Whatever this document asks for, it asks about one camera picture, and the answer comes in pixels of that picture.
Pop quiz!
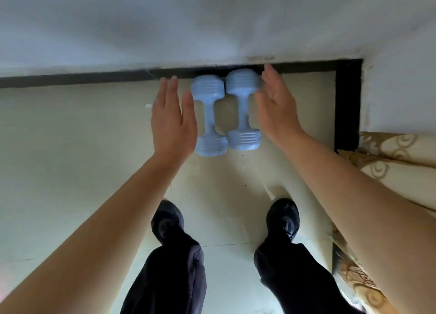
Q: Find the person's left forearm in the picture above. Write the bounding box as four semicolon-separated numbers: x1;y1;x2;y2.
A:
0;154;188;314

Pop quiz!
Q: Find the person's left black shoe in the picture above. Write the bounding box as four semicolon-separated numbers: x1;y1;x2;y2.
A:
151;199;185;246

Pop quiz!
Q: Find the person's left hand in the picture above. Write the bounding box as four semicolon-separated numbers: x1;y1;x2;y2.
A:
151;75;198;161

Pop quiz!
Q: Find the person's right forearm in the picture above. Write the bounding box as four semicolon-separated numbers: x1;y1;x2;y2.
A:
281;131;436;314

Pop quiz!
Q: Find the person's dark trouser leg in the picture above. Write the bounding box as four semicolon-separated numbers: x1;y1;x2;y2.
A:
120;230;207;314
253;238;367;314

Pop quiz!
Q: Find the light blue dumbbell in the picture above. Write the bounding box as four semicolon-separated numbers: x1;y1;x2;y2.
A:
225;68;262;151
191;75;228;157

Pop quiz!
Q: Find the person's left dark trouser leg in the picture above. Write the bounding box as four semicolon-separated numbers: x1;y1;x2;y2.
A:
120;230;207;314

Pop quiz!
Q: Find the person's right hand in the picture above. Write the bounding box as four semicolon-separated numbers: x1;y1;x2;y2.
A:
254;64;306;149

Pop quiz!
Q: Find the black baseboard strip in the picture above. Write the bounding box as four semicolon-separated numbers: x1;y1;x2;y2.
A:
0;59;364;153

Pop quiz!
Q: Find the person's right black shoe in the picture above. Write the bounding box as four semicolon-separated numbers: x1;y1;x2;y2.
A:
266;197;300;245

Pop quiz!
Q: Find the cream gold patterned curtain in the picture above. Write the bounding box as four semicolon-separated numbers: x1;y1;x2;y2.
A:
331;131;436;314

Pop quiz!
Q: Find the person's black shoe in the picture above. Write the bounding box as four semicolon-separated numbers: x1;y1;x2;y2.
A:
266;197;300;245
151;199;185;246

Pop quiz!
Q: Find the person's right dark trouser leg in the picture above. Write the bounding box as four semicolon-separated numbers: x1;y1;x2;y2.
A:
253;238;367;314

